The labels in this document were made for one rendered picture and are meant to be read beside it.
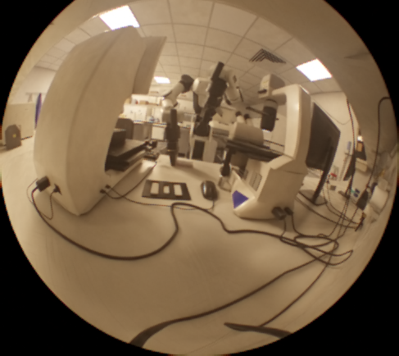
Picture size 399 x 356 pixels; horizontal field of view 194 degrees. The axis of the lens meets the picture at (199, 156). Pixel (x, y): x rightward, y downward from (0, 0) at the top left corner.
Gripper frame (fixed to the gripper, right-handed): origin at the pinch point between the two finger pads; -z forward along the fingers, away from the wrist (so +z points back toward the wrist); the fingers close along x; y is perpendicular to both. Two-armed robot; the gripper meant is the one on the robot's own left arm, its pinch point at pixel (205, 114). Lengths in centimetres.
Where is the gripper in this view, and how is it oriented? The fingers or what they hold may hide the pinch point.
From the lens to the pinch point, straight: 60.3
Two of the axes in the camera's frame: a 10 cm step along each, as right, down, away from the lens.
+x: 0.8, 5.4, -8.4
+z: 3.8, -7.9, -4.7
